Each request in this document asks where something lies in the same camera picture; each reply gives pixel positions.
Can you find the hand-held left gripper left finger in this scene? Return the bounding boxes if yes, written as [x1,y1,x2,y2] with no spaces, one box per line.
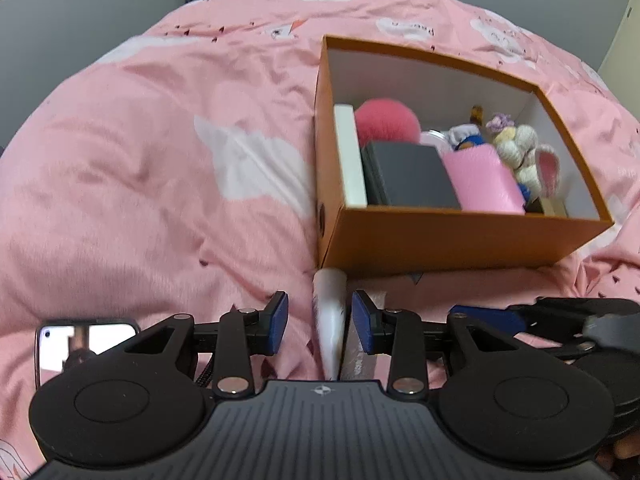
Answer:
[122,290,290,397]

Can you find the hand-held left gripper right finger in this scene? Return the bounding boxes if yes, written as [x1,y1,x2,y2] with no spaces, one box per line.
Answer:
[351,290,518,396]

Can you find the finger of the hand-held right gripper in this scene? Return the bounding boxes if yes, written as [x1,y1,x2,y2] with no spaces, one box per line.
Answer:
[449,304,598,361]
[505,297,640,320]

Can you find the white tube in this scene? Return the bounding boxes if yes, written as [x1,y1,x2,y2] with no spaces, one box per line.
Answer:
[312,268,348,380]

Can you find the orange cardboard box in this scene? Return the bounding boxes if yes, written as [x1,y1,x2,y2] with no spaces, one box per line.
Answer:
[314,35,615,277]

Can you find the pink wallet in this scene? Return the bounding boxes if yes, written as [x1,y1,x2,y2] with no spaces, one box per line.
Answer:
[442,146,526,215]

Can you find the dark grey box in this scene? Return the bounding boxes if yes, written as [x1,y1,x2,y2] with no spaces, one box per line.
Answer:
[360,141,462,211]

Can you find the white crochet bunny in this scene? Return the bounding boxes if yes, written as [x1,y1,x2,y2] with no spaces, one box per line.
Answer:
[486,114,561,201]

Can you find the long white box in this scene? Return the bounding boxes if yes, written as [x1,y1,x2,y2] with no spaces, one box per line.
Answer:
[333,104,369,209]

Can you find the brown plush bear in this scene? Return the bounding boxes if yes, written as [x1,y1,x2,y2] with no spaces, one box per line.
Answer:
[447,105,494,153]

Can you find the pink fluffy pompom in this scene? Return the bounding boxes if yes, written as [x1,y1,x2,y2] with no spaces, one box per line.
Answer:
[354,99,421,147]

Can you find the person's right hand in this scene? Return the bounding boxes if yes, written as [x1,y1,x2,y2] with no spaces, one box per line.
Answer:
[597,435,640,473]

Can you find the pink printed blanket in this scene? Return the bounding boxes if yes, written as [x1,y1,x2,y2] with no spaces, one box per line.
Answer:
[0,0,640,480]

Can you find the smartphone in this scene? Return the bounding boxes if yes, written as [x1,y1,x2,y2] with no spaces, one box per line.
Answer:
[35,318,141,391]

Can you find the beige cabinet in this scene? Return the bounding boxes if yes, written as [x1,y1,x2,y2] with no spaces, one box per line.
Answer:
[600,0,640,92]

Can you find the white printed cloth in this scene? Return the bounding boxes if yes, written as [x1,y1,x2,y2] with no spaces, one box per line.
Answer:
[0,437,32,480]

